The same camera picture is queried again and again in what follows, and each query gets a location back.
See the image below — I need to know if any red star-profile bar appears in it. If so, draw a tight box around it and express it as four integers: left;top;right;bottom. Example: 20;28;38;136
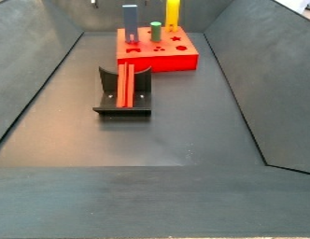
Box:
116;63;135;107

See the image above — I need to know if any black curved fixture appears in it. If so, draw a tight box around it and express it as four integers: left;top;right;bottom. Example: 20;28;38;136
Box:
92;65;151;116

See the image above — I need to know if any red shape-sorter block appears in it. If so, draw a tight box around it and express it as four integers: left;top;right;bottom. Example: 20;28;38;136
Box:
116;27;199;72

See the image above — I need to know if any green cylinder peg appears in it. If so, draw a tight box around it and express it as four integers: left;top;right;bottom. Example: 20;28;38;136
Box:
150;21;162;42

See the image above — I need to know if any blue-grey arch peg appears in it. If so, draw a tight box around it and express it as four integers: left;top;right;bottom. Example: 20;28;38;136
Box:
123;5;139;43

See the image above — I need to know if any yellow tall peg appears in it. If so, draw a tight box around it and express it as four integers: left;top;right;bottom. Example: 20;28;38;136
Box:
164;0;180;32

